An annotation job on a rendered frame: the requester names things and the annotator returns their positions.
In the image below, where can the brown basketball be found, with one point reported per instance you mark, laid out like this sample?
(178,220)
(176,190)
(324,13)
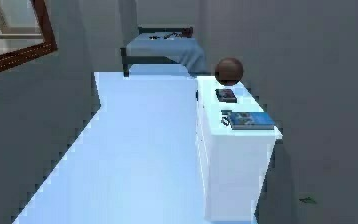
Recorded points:
(229,70)

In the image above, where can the bed with blue cover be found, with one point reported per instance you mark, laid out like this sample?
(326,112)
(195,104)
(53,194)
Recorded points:
(167,50)

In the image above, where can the blue book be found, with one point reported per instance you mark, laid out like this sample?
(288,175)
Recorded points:
(251,120)

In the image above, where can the white chest of drawers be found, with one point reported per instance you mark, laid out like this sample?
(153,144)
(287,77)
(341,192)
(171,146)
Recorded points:
(233,160)

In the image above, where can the small black thing on bed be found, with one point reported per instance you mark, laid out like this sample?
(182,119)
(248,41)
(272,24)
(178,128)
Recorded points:
(154,37)

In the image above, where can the dark red thing on bed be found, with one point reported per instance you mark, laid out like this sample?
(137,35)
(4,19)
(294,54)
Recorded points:
(187,32)

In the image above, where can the brown framed window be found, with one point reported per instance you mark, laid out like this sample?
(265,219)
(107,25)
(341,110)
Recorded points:
(17,33)

